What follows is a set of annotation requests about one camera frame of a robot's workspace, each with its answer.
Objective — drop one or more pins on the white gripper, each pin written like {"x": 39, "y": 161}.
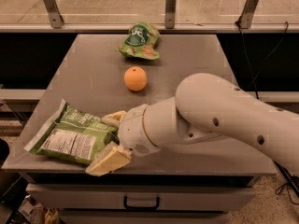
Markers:
{"x": 133, "y": 130}

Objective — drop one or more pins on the green jalapeno chip bag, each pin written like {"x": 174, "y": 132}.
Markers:
{"x": 72, "y": 135}

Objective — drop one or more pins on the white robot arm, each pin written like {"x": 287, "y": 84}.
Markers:
{"x": 203, "y": 107}

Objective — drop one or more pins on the green rice chip bag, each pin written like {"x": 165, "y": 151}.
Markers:
{"x": 140, "y": 42}

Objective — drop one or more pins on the orange fruit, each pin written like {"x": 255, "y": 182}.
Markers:
{"x": 135, "y": 78}

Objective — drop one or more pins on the snack packages on lower shelf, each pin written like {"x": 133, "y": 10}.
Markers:
{"x": 35, "y": 213}

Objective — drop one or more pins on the black bar on floor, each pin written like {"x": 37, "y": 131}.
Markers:
{"x": 292, "y": 181}

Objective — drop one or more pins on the grey drawer with black handle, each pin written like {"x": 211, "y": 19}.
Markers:
{"x": 161, "y": 198}

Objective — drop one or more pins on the left metal railing bracket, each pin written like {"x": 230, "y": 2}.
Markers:
{"x": 55, "y": 17}

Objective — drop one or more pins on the metal railing bracket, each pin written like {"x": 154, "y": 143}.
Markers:
{"x": 170, "y": 14}
{"x": 246, "y": 17}
{"x": 55, "y": 17}

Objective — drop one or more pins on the middle metal railing bracket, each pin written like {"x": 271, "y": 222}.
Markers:
{"x": 170, "y": 14}

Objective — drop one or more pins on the right metal railing bracket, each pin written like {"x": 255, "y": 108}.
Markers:
{"x": 246, "y": 17}

